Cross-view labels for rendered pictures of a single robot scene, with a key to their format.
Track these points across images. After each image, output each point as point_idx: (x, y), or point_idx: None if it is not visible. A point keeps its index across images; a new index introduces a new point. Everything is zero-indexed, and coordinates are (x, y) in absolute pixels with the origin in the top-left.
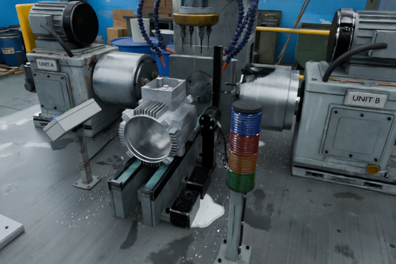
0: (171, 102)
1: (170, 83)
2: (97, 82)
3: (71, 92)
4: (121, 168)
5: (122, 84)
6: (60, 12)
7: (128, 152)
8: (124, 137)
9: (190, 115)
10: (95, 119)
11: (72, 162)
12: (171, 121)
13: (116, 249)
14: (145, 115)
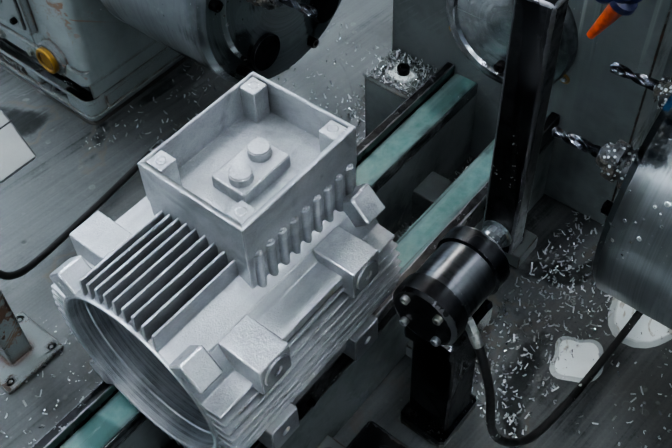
0: (247, 264)
1: (297, 117)
2: None
3: None
4: (63, 421)
5: None
6: None
7: (96, 368)
8: (75, 325)
9: (346, 292)
10: (107, 66)
11: (1, 238)
12: (214, 369)
13: None
14: (119, 317)
